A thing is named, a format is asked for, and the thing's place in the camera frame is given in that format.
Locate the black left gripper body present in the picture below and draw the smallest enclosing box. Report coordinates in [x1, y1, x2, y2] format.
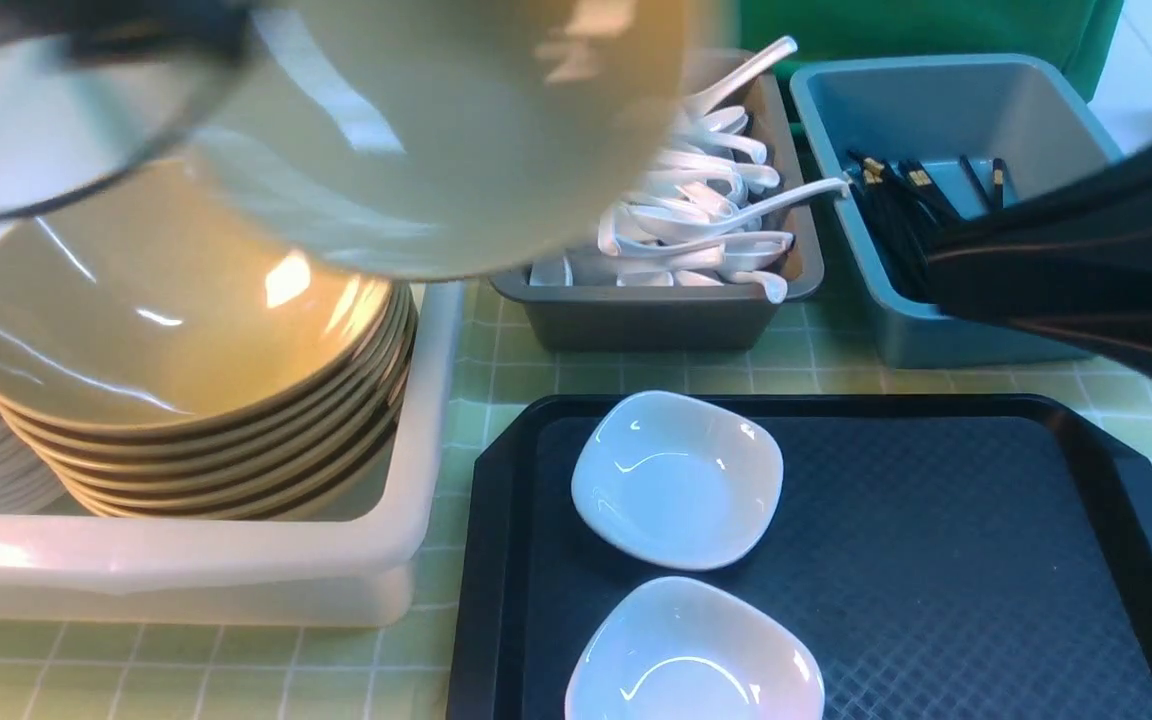
[0, 1, 264, 223]

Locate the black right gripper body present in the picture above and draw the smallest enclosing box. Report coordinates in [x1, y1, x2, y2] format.
[925, 143, 1152, 379]

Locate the beige noodle bowl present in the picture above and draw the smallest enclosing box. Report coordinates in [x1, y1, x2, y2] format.
[191, 1, 692, 281]

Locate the white square dish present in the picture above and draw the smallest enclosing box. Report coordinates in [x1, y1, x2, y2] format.
[570, 389, 785, 571]
[564, 577, 826, 719]

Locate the blue plastic chopstick bin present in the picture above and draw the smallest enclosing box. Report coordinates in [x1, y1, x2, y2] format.
[790, 54, 1123, 369]

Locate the green backdrop cloth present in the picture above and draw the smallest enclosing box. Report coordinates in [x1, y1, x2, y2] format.
[736, 1, 1124, 100]

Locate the bundle of black chopsticks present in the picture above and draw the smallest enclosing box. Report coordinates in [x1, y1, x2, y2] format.
[846, 149, 1011, 304]

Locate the stack of beige bowls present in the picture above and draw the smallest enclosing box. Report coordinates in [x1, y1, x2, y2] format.
[0, 161, 419, 521]

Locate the black serving tray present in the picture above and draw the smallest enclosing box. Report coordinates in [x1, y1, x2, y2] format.
[445, 395, 1152, 719]

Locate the pile of white spoons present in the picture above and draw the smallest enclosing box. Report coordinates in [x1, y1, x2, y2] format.
[524, 35, 850, 305]

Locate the grey plastic spoon bin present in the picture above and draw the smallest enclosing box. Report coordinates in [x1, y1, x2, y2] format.
[484, 50, 826, 354]

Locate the white large plastic tub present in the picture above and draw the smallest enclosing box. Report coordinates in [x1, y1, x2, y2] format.
[0, 282, 467, 626]

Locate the green checkered tablecloth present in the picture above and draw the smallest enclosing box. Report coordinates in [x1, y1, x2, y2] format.
[0, 160, 1152, 720]

